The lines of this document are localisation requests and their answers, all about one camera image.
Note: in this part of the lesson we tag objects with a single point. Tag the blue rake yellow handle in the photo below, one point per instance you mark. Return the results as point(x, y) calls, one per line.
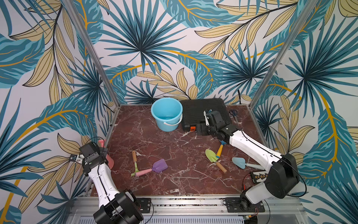
point(219, 152)

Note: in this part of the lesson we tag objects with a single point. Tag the green fork wooden handle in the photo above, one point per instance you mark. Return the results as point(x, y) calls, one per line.
point(134, 157)

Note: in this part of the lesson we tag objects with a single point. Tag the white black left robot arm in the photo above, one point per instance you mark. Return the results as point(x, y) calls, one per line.
point(115, 207)

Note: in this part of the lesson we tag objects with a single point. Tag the light blue plastic bucket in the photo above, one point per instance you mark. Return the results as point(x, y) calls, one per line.
point(168, 113)

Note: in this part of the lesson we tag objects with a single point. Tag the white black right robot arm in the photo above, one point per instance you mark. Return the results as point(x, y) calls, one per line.
point(283, 175)

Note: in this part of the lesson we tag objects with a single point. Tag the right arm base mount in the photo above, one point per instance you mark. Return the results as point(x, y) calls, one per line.
point(240, 205)

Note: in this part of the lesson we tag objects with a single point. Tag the purple shovel pink handle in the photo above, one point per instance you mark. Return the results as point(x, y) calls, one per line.
point(157, 167)

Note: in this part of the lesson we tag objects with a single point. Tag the aluminium front rail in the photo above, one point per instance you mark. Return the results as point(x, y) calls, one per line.
point(210, 209)

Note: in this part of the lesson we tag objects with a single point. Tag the aluminium left corner post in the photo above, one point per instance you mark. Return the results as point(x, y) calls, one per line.
point(75, 17)

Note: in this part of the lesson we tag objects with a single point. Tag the green trowel wooden handle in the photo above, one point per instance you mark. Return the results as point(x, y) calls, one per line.
point(211, 155)

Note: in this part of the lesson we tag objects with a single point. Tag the aluminium corner post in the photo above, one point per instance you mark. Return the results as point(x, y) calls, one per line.
point(75, 17)
point(309, 7)

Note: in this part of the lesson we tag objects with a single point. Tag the blue handled scissors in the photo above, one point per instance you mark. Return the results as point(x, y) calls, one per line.
point(234, 114)

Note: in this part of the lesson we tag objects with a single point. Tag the aluminium right corner post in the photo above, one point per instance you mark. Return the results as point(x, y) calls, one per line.
point(309, 7)

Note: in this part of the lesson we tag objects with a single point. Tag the pink plastic watering can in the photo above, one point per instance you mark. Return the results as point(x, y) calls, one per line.
point(109, 159)

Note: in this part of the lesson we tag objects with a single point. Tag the light blue trowel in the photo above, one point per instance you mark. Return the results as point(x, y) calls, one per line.
point(241, 163)

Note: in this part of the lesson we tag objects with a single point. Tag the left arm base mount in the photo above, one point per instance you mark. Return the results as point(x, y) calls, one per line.
point(144, 205)

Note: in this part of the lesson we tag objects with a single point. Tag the small circuit board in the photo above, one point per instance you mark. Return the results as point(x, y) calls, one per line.
point(259, 176)

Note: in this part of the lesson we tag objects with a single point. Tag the black plastic tool case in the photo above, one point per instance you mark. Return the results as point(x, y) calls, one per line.
point(193, 113)

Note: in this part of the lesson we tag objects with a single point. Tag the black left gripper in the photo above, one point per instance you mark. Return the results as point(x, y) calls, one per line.
point(102, 151)

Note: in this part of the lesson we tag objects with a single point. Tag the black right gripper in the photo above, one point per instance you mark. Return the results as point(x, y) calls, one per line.
point(212, 119)

